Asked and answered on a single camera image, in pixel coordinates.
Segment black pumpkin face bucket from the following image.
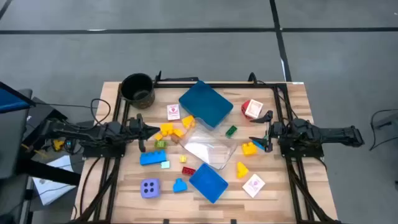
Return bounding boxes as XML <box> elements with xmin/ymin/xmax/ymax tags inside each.
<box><xmin>120</xmin><ymin>73</ymin><xmax>155</xmax><ymax>110</ymax></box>

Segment purple foam die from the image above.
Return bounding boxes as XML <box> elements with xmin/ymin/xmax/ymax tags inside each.
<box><xmin>140</xmin><ymin>177</ymin><xmax>162</xmax><ymax>199</ymax></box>

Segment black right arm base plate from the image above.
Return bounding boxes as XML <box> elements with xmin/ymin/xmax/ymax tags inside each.
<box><xmin>279</xmin><ymin>133</ymin><xmax>325</xmax><ymax>159</ymax></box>

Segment blue slotted plastic basket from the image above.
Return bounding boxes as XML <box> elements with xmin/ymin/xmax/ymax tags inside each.
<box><xmin>188</xmin><ymin>162</ymin><xmax>229</xmax><ymax>205</ymax></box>

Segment black aluminium table frame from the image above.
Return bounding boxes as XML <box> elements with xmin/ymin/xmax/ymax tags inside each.
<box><xmin>73</xmin><ymin>70</ymin><xmax>341</xmax><ymax>224</ymax></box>

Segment yellow four-stud toy block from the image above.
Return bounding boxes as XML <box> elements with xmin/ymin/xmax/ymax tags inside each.
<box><xmin>241</xmin><ymin>141</ymin><xmax>258</xmax><ymax>157</ymax></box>

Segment dark grey floor stand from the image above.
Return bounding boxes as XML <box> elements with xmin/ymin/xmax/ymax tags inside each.
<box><xmin>374</xmin><ymin>112</ymin><xmax>398</xmax><ymax>131</ymax></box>

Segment dark teal plastic bin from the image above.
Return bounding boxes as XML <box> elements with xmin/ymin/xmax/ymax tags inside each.
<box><xmin>178</xmin><ymin>80</ymin><xmax>234</xmax><ymax>130</ymax></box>

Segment blue one-stud toy block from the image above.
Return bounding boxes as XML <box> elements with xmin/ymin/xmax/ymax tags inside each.
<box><xmin>172</xmin><ymin>177</ymin><xmax>188</xmax><ymax>194</ymax></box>

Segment long blue toy block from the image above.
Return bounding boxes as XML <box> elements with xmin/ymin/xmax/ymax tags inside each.
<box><xmin>139</xmin><ymin>149</ymin><xmax>167</xmax><ymax>166</ymax></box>

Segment red white card deck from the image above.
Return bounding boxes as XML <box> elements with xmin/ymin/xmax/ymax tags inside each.
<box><xmin>244</xmin><ymin>98</ymin><xmax>264</xmax><ymax>119</ymax></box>
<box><xmin>241</xmin><ymin>173</ymin><xmax>266</xmax><ymax>199</ymax></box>
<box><xmin>166</xmin><ymin>103</ymin><xmax>181</xmax><ymax>121</ymax></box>

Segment white paper sheets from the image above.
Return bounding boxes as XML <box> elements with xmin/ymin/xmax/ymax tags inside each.
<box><xmin>32</xmin><ymin>154</ymin><xmax>78</xmax><ymax>206</ymax></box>

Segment yellow sloped toy block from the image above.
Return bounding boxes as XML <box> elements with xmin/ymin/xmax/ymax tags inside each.
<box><xmin>236</xmin><ymin>161</ymin><xmax>249</xmax><ymax>180</ymax></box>

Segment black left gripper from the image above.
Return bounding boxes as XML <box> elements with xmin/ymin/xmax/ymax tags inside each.
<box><xmin>127</xmin><ymin>112</ymin><xmax>161</xmax><ymax>154</ymax></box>

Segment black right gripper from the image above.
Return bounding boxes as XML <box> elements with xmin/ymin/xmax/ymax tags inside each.
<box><xmin>249</xmin><ymin>110</ymin><xmax>284</xmax><ymax>153</ymax></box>

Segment black side desk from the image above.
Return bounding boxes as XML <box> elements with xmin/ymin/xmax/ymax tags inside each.
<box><xmin>0</xmin><ymin>88</ymin><xmax>82</xmax><ymax>187</ymax></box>

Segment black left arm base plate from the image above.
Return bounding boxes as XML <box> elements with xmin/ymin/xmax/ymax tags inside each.
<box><xmin>82</xmin><ymin>143</ymin><xmax>127</xmax><ymax>159</ymax></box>

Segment yellow two-stud toy block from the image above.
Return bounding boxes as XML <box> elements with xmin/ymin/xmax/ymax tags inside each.
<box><xmin>181</xmin><ymin>114</ymin><xmax>197</xmax><ymax>129</ymax></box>

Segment black monitor with blue screen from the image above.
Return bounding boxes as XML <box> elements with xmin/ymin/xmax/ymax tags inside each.
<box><xmin>0</xmin><ymin>81</ymin><xmax>35</xmax><ymax>114</ymax></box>

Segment blue toy brick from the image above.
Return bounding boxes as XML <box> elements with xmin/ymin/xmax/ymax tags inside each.
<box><xmin>251</xmin><ymin>139</ymin><xmax>267</xmax><ymax>152</ymax></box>

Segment dark green toy brick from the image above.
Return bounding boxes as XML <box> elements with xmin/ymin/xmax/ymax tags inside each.
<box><xmin>224</xmin><ymin>124</ymin><xmax>238</xmax><ymax>139</ymax></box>

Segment big yellow stud block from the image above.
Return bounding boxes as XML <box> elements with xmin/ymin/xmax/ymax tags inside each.
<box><xmin>160</xmin><ymin>123</ymin><xmax>175</xmax><ymax>137</ymax></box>

